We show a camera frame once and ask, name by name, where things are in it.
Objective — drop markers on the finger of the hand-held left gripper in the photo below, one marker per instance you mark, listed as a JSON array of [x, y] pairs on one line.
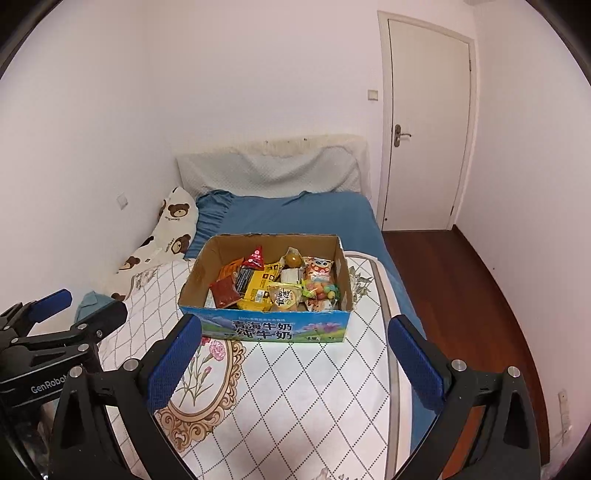
[[51, 301], [106, 314]]

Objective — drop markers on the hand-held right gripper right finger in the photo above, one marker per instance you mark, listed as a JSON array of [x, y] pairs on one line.
[[418, 364]]

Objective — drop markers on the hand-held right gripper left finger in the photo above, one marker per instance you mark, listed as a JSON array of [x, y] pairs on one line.
[[173, 364]]

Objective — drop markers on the dark red snack packet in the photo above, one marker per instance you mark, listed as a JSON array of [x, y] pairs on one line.
[[224, 293]]

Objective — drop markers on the printed cardboard box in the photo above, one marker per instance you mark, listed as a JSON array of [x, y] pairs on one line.
[[277, 330]]

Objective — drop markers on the black striped snack packet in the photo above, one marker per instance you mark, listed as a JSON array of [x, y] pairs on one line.
[[242, 279]]

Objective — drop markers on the yellow snack packet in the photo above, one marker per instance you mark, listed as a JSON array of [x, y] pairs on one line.
[[258, 290]]

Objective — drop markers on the orange white snack packet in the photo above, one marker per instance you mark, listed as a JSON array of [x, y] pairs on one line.
[[318, 304]]

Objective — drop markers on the colourful candy bag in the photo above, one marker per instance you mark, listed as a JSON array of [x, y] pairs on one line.
[[323, 290]]

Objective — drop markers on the round cake packet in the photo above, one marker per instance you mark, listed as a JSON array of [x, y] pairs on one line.
[[284, 297]]

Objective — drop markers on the red triangular snack packet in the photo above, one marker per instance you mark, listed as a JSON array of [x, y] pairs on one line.
[[256, 258]]

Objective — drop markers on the orange panda snack packet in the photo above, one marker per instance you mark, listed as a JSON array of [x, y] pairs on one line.
[[317, 268]]

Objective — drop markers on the brown ball snack packet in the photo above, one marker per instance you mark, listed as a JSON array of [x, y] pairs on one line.
[[293, 258]]

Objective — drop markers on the teal cloth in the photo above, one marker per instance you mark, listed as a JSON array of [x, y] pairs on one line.
[[94, 302]]

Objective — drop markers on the bear print pillow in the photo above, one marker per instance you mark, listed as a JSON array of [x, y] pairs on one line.
[[171, 217]]

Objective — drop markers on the white floral quilted mat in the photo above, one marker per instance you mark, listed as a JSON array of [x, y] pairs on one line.
[[300, 392]]

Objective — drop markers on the blue bed sheet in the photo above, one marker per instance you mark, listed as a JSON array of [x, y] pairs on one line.
[[300, 217]]

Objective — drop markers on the cream headboard cover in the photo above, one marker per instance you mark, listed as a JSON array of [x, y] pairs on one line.
[[332, 141]]

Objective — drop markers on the white door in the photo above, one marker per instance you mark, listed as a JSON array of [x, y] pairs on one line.
[[425, 92]]

